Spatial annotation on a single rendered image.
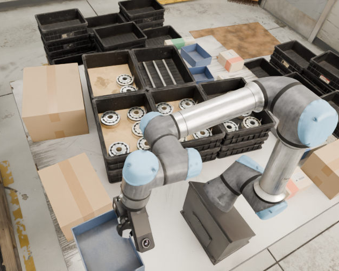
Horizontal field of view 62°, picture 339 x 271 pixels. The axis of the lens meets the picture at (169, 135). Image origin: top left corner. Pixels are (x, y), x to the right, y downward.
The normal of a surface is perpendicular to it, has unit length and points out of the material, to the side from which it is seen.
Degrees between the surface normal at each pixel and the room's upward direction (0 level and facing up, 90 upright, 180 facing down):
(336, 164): 0
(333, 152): 0
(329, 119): 77
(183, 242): 0
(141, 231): 33
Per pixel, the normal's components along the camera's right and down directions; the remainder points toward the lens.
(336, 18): -0.87, 0.32
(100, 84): 0.09, -0.64
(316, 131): 0.41, 0.55
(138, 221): 0.43, -0.19
